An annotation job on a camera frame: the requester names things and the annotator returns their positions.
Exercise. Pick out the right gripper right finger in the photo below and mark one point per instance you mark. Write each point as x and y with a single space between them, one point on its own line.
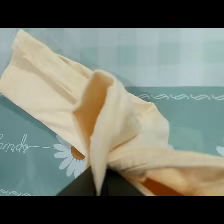
116 185

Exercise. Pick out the cream garment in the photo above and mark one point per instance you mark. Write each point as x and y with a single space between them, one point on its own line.
50 90

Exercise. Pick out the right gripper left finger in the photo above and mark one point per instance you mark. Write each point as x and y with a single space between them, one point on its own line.
83 186

